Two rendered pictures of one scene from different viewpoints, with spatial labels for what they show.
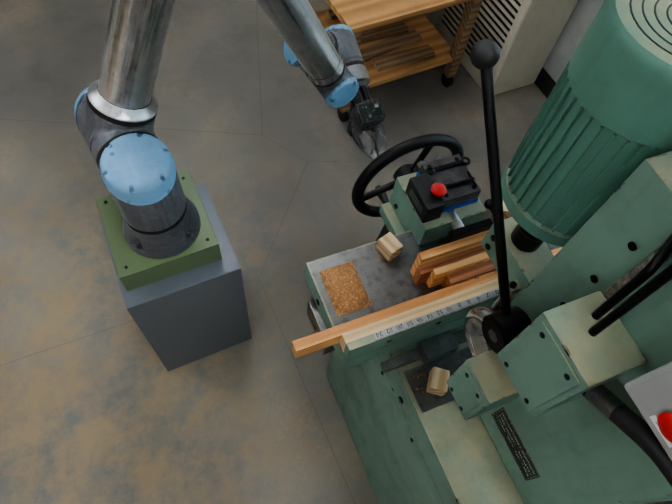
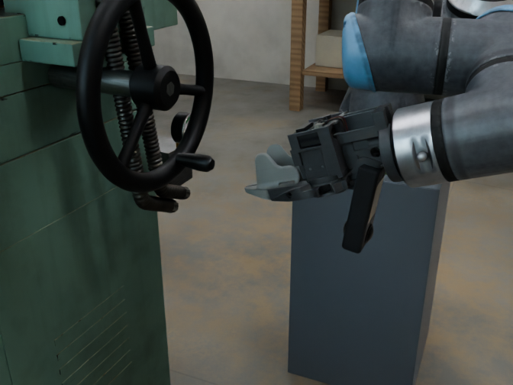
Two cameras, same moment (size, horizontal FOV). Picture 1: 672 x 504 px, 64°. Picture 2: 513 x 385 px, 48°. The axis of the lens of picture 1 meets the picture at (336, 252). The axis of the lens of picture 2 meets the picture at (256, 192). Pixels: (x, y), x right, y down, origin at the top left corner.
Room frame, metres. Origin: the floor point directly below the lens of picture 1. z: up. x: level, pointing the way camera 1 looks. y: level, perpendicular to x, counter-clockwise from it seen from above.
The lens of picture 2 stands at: (1.52, -0.45, 1.00)
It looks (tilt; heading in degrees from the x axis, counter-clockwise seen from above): 24 degrees down; 147
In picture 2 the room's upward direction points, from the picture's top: straight up
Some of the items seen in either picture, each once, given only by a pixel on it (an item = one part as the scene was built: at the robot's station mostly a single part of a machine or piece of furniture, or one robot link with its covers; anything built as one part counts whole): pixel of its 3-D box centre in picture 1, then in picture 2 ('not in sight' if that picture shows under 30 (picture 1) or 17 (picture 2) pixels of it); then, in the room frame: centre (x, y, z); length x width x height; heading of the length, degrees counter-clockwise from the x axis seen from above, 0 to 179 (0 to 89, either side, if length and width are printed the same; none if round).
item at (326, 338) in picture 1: (457, 292); not in sight; (0.47, -0.24, 0.92); 0.66 x 0.02 x 0.04; 121
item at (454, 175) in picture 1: (441, 185); not in sight; (0.66, -0.18, 0.99); 0.13 x 0.11 x 0.06; 121
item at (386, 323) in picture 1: (487, 291); not in sight; (0.48, -0.30, 0.92); 0.60 x 0.02 x 0.05; 121
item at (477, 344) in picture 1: (489, 343); not in sight; (0.33, -0.27, 1.02); 0.12 x 0.03 x 0.12; 31
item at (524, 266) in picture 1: (519, 262); not in sight; (0.49, -0.32, 1.03); 0.14 x 0.07 x 0.09; 31
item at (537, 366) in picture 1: (562, 358); not in sight; (0.24, -0.29, 1.23); 0.09 x 0.08 x 0.15; 31
